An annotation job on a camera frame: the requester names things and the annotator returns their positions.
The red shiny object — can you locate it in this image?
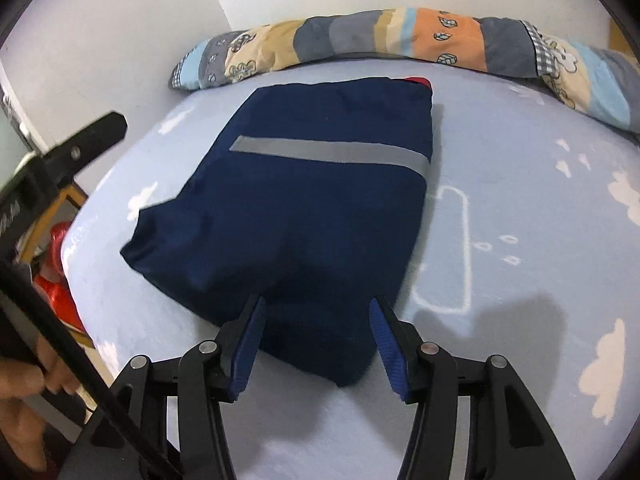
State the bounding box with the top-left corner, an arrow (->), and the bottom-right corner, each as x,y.
32,222 -> 90,336

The light blue cloud-print bed sheet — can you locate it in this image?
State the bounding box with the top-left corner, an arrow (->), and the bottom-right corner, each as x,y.
60,55 -> 640,480

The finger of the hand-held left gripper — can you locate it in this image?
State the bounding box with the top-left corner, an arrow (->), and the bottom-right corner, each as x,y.
42,112 -> 128,183

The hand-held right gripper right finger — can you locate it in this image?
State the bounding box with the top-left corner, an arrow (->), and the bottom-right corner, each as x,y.
369,297 -> 576,480

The wooden frame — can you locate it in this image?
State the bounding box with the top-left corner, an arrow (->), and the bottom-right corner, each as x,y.
15,180 -> 90,263

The patchwork striped long pillow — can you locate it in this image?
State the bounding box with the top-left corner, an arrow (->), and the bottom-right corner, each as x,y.
167,6 -> 640,133

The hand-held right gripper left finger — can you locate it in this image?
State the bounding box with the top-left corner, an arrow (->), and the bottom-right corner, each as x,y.
60,295 -> 267,480

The navy jacket with red collar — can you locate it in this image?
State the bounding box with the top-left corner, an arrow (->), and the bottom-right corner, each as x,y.
120,76 -> 445,388

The person's left hand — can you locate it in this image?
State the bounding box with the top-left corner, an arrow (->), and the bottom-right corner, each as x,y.
0,330 -> 83,471

